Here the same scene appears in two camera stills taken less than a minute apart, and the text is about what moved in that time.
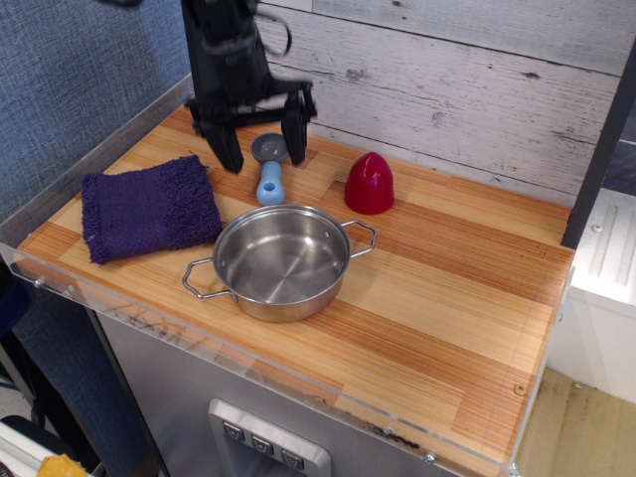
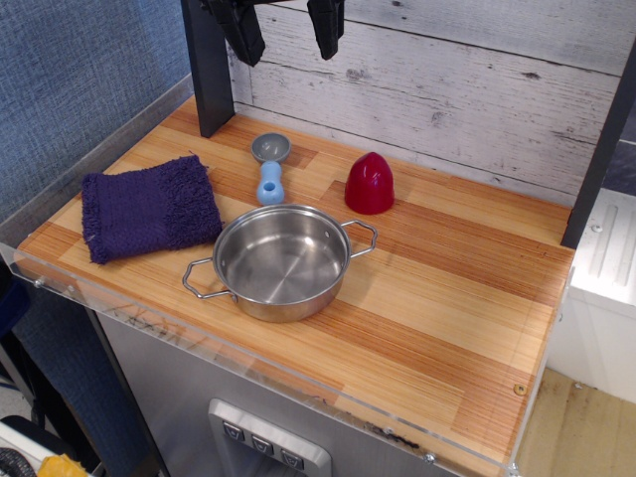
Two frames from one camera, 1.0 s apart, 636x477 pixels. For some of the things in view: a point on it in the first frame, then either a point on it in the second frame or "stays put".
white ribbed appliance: (595, 339) stays put
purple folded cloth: (165, 206) stays put
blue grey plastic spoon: (270, 149) stays put
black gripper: (236, 88) to (238, 22)
